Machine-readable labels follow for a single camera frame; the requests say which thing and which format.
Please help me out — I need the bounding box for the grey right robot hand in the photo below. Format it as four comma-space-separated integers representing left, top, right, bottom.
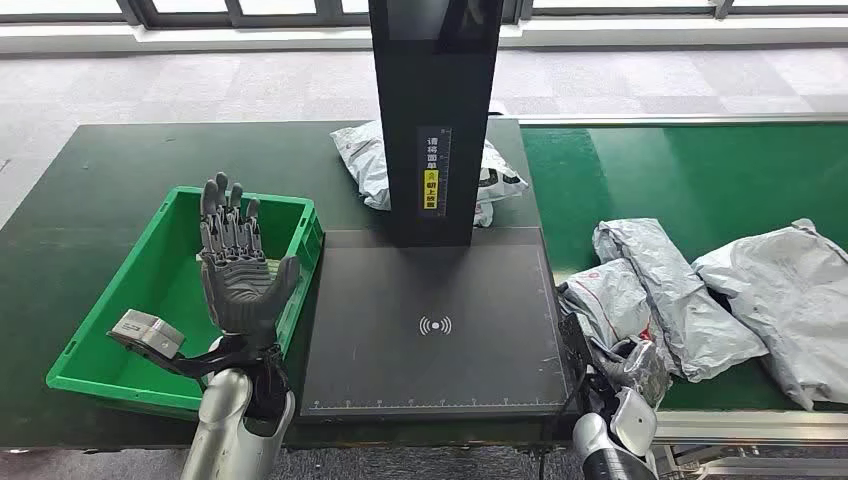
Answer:
594, 336, 672, 409

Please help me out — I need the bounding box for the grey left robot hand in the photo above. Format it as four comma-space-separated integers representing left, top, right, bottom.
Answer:
198, 172, 302, 347

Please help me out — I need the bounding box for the grey parcel bag red print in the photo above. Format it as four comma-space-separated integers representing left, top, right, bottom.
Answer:
558, 258, 657, 362

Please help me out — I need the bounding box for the narrow grey parcel bag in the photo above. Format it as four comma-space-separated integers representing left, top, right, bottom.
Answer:
591, 218, 770, 384

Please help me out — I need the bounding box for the large grey parcel bag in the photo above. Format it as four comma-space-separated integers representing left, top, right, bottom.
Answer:
690, 218, 848, 412

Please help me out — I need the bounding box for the grey parcel bag black print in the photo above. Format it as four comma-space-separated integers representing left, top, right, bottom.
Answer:
329, 119, 531, 229

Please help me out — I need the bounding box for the black inbound scanner machine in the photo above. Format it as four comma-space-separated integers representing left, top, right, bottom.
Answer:
298, 0, 575, 425

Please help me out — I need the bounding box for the green conveyor belt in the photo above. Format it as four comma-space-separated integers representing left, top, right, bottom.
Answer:
519, 122, 848, 412

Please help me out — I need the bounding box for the green plastic crate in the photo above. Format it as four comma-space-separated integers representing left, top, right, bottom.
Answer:
44, 185, 326, 420

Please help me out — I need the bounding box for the black yellow warning label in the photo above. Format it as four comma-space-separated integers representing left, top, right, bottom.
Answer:
417, 125, 454, 219

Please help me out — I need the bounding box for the white window sill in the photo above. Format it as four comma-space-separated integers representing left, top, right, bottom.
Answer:
0, 16, 848, 56

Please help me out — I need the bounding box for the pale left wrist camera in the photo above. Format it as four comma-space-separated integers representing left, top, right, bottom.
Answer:
107, 308, 185, 360

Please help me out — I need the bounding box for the dark window frame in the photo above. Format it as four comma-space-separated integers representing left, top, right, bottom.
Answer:
0, 0, 848, 30

